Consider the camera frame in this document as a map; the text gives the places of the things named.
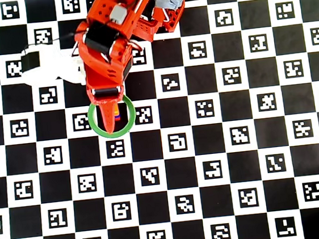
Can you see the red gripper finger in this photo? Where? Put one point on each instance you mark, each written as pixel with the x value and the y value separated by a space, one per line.
pixel 109 116

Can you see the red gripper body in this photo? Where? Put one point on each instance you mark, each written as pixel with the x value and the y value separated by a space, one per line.
pixel 106 93

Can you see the orange cube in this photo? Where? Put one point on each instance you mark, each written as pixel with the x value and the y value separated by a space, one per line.
pixel 116 111

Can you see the red cube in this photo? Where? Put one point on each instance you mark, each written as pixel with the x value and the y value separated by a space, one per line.
pixel 118 120

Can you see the red robot arm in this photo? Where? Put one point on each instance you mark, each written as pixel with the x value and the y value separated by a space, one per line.
pixel 102 8

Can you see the black white marker mat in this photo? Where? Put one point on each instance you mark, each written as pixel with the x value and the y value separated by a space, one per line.
pixel 208 148

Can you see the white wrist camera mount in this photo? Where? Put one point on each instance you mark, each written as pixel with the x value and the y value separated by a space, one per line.
pixel 54 67

